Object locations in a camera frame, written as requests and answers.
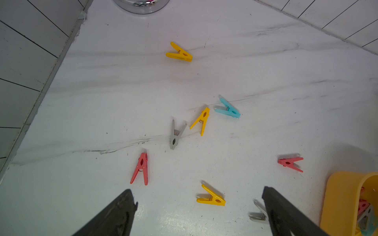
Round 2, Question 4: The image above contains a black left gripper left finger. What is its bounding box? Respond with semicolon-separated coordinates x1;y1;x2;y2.
74;189;138;236

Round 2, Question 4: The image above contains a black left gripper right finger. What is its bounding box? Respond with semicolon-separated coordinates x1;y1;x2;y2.
262;186;327;236

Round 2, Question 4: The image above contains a grey clothespin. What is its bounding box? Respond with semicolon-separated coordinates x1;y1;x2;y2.
249;199;269;224
170;120;187;150
357;205;374;231

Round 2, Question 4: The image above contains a red clothespin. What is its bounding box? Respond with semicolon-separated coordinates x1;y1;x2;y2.
278;157;304;173
357;199;370;218
130;152;148;186

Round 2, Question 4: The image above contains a yellow storage box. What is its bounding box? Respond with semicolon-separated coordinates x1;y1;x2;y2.
320;171;378;236

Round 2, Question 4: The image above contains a yellow clothespin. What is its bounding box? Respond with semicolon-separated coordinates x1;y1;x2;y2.
190;107;210;136
165;42;193;62
196;184;226;206

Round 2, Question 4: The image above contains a teal clothespin near left gripper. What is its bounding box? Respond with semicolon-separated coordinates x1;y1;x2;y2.
214;96;241;118

